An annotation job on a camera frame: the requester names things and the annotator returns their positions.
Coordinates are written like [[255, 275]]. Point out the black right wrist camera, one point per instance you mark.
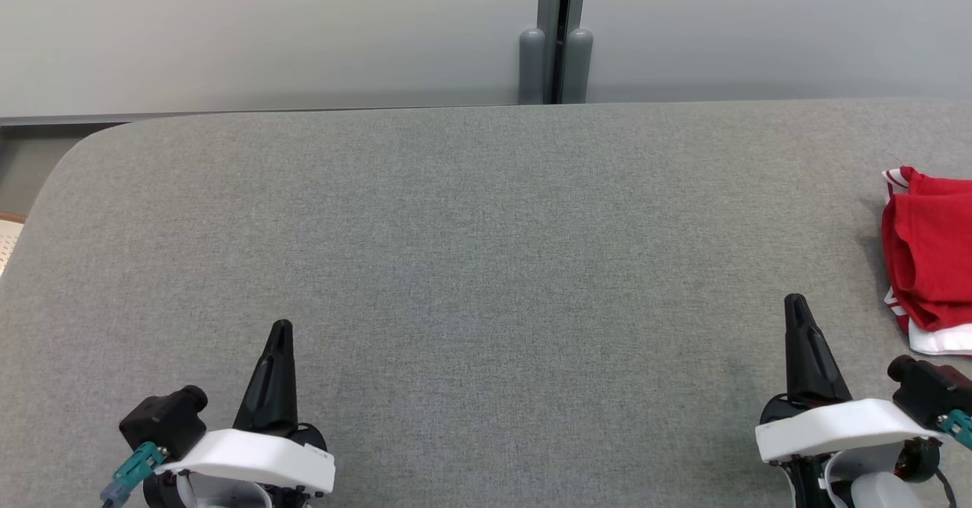
[[930, 390]]

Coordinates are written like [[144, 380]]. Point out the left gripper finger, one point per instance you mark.
[[269, 402]]

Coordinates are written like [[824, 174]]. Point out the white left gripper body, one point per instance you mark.
[[250, 459]]

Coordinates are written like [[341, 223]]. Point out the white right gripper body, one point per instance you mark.
[[828, 428]]

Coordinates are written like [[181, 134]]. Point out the red Bulls 23 jersey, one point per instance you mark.
[[938, 265]]

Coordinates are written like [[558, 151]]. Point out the grey wall partition post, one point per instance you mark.
[[531, 60]]

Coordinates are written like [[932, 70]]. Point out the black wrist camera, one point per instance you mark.
[[163, 421], [930, 390]]

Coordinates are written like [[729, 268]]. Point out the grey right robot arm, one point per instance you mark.
[[873, 485]]

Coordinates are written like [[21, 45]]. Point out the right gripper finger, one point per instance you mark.
[[812, 371]]

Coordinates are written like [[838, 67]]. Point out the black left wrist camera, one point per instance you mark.
[[163, 421]]

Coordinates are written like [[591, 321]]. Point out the white perforated laundry basket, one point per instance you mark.
[[9, 242]]

